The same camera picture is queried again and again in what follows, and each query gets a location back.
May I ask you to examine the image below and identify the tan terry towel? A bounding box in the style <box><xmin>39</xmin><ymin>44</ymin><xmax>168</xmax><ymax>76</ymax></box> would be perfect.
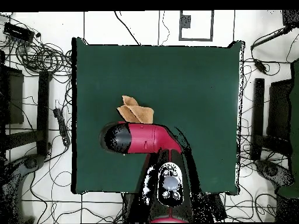
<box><xmin>116</xmin><ymin>94</ymin><xmax>155</xmax><ymax>124</ymax></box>

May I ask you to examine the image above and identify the black flat bar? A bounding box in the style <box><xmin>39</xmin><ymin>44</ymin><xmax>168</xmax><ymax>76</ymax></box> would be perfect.
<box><xmin>36</xmin><ymin>71</ymin><xmax>51</xmax><ymax>156</ymax></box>
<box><xmin>251</xmin><ymin>78</ymin><xmax>265</xmax><ymax>161</ymax></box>

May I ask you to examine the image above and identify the dark green table cloth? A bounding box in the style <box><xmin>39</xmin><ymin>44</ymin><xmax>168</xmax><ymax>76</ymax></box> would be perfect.
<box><xmin>71</xmin><ymin>37</ymin><xmax>245</xmax><ymax>195</ymax></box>

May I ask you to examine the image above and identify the black power strip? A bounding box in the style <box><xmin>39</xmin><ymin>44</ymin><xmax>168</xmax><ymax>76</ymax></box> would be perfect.
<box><xmin>53</xmin><ymin>107</ymin><xmax>71</xmax><ymax>147</ymax></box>

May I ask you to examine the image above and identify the black oblong box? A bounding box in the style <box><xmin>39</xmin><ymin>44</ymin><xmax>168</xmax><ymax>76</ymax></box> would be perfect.
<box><xmin>206</xmin><ymin>192</ymin><xmax>228</xmax><ymax>222</ymax></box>

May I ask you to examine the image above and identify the black power adapter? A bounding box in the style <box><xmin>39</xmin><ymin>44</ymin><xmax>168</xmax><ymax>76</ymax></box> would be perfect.
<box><xmin>253</xmin><ymin>58</ymin><xmax>267</xmax><ymax>74</ymax></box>

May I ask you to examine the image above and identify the dark grey stand base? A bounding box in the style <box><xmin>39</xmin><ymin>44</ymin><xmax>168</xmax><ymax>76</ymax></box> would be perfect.
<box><xmin>0</xmin><ymin>153</ymin><xmax>46</xmax><ymax>223</ymax></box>
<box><xmin>255</xmin><ymin>159</ymin><xmax>294</xmax><ymax>188</ymax></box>

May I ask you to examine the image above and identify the black rectangular box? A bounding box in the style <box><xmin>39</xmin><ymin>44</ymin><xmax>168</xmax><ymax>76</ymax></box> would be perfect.
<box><xmin>266</xmin><ymin>79</ymin><xmax>294</xmax><ymax>141</ymax></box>
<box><xmin>0</xmin><ymin>66</ymin><xmax>25</xmax><ymax>125</ymax></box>

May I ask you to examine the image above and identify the dark green cloth panel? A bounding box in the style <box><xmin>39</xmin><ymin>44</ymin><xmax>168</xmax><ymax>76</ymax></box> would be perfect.
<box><xmin>277</xmin><ymin>59</ymin><xmax>299</xmax><ymax>199</ymax></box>

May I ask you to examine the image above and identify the black boom pole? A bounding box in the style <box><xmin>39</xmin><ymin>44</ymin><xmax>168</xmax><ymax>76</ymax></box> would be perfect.
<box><xmin>250</xmin><ymin>26</ymin><xmax>293</xmax><ymax>51</ymax></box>

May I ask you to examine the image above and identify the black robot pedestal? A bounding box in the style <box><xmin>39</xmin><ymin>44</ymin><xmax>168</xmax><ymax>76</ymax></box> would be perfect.
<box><xmin>121</xmin><ymin>192</ymin><xmax>150</xmax><ymax>223</ymax></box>

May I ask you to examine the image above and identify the black floor cable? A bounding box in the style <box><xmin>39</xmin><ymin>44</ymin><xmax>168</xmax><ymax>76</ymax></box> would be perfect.
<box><xmin>113</xmin><ymin>10</ymin><xmax>141</xmax><ymax>46</ymax></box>

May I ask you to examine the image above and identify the black cable bundle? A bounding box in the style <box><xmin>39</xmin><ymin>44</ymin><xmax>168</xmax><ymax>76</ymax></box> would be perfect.
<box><xmin>13</xmin><ymin>41</ymin><xmax>72</xmax><ymax>76</ymax></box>

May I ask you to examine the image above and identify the black network switch box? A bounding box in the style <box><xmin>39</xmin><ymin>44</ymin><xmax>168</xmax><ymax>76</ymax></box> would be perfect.
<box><xmin>3</xmin><ymin>22</ymin><xmax>35</xmax><ymax>43</ymax></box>

